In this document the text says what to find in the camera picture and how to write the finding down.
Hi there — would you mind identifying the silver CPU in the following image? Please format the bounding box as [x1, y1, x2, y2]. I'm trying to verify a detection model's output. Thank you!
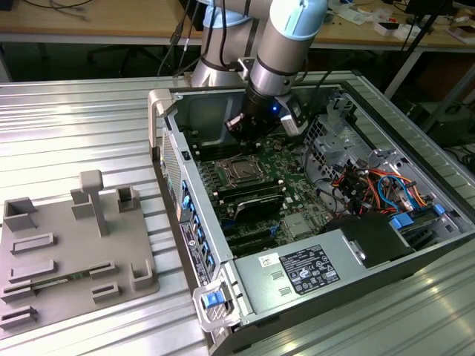
[232, 159, 258, 179]

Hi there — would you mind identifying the metal socket cover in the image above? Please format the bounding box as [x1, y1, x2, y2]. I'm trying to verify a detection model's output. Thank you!
[221, 156, 263, 188]

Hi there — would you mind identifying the black expansion slot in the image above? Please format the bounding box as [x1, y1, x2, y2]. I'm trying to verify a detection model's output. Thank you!
[225, 225, 275, 243]

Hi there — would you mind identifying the metal drive cage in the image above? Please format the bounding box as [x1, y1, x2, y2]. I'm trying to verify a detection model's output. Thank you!
[306, 113, 376, 186]

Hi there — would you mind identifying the green motherboard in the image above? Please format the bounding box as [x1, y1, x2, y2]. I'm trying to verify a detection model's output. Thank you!
[194, 135, 337, 259]

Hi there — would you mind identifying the black graphics card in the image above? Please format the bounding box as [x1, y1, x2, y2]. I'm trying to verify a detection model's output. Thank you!
[232, 194, 286, 224]

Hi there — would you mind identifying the grey open PC case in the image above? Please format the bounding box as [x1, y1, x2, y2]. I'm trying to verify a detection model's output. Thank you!
[147, 79, 475, 356]

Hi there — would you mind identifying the silver chipset heatsink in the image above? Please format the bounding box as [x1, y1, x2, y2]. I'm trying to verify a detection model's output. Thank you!
[284, 214, 312, 239]

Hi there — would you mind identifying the small white box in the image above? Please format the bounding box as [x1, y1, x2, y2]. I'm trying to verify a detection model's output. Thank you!
[373, 21, 409, 39]

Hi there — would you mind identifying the black plastic shroud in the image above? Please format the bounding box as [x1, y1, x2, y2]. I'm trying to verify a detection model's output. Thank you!
[321, 213, 416, 270]

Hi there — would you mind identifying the grey power supply unit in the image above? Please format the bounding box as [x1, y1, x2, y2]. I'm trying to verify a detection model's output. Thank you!
[232, 226, 370, 318]

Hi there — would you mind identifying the wooden desk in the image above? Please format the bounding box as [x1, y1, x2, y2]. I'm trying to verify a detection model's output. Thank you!
[0, 0, 475, 53]

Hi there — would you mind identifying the blue case latch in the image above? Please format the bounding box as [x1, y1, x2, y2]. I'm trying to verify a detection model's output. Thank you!
[202, 291, 224, 309]

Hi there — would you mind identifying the grey parts rack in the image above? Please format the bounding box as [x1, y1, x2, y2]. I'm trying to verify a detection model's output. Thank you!
[0, 169, 161, 337]

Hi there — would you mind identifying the green RAM stick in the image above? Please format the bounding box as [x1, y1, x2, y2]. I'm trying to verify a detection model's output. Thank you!
[31, 271, 92, 293]

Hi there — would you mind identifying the small silver wrist camera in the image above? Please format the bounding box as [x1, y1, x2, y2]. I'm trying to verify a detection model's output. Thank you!
[225, 114, 245, 132]

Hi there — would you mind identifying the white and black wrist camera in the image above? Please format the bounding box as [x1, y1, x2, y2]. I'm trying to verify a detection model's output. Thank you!
[278, 92, 309, 137]

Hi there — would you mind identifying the grey case handle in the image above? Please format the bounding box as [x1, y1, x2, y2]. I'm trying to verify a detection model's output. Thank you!
[192, 280, 241, 332]
[147, 90, 176, 149]

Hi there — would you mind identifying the blue wire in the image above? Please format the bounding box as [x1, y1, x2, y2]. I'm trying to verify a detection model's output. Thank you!
[377, 174, 413, 213]

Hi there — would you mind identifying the orange wire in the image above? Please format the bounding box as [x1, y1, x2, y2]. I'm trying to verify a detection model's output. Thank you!
[365, 168, 430, 205]

